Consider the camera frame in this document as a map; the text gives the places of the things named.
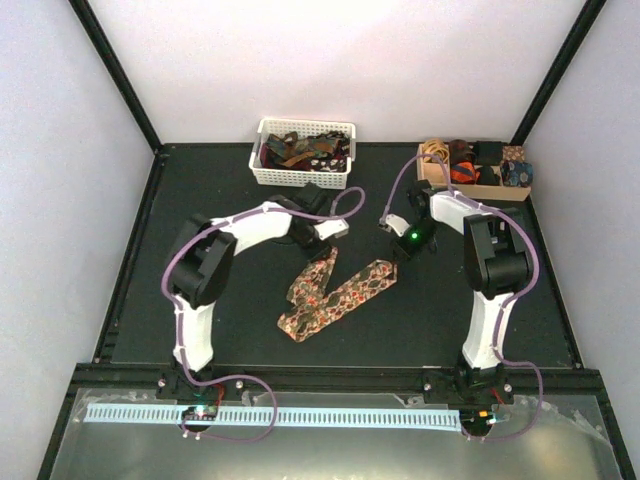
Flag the paisley patterned necktie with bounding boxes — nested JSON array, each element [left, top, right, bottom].
[[276, 247, 397, 343]]

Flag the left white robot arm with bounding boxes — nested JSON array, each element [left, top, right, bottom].
[[160, 183, 348, 399]]

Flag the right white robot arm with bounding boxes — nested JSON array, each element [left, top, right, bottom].
[[380, 181, 540, 403]]

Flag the pile of ties in basket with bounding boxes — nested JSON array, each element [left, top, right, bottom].
[[259, 131, 351, 173]]

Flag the white plastic basket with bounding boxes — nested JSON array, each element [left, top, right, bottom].
[[248, 117, 357, 190]]

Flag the orange blue rolled tie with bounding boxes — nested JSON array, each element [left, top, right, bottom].
[[450, 162, 477, 185]]

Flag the black rolled tie front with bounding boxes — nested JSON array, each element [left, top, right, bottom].
[[476, 165, 502, 186]]

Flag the black rolled tie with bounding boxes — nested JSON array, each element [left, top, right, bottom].
[[476, 165, 502, 186], [473, 140, 505, 166]]

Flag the dark red rolled tie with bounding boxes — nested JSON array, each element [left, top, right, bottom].
[[448, 139, 475, 165]]

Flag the wooden compartment tray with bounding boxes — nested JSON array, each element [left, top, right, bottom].
[[417, 159, 531, 202]]

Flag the blue patterned rolled tie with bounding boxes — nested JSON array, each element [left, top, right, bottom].
[[501, 160, 534, 188]]

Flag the brown patterned rolled tie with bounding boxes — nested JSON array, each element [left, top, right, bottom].
[[502, 145, 526, 162]]

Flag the clear acrylic sheet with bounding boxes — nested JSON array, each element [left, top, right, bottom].
[[40, 389, 624, 479]]

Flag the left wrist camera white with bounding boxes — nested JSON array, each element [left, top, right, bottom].
[[314, 219, 349, 241]]

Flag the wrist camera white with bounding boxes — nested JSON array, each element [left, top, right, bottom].
[[314, 219, 349, 241], [379, 214, 411, 237]]

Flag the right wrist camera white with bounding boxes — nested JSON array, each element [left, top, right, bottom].
[[379, 214, 411, 237]]

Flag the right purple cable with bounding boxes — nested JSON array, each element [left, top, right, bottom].
[[382, 152, 546, 444]]

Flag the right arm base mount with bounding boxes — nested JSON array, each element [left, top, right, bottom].
[[422, 368, 514, 408]]

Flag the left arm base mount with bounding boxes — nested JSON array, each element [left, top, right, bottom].
[[156, 370, 245, 404]]

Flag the white slotted cable duct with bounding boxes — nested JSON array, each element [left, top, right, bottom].
[[83, 403, 461, 433]]

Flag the right black frame post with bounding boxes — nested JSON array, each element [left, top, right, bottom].
[[509, 0, 607, 146]]

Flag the black frame post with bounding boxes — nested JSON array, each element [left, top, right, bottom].
[[509, 0, 607, 146], [68, 0, 163, 153]]

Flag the left black frame post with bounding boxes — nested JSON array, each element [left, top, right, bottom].
[[68, 0, 163, 153]]

